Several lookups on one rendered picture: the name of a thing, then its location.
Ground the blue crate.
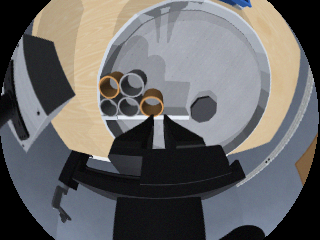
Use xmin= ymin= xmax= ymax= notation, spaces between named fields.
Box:
xmin=219 ymin=0 xmax=252 ymax=8

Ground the bronze bushing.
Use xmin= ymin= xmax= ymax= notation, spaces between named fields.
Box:
xmin=140 ymin=88 xmax=164 ymax=117
xmin=98 ymin=71 xmax=124 ymax=99

